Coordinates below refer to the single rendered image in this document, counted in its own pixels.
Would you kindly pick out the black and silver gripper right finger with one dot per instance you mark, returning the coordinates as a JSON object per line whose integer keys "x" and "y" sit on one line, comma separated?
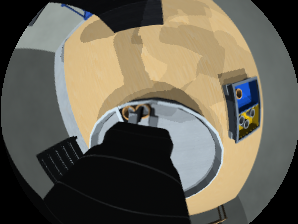
{"x": 153, "y": 120}

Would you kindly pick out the dark grey two-compartment bin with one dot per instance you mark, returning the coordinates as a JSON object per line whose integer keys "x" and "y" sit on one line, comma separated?
{"x": 250, "y": 98}

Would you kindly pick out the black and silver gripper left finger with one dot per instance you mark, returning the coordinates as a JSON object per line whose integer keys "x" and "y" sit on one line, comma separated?
{"x": 133, "y": 116}

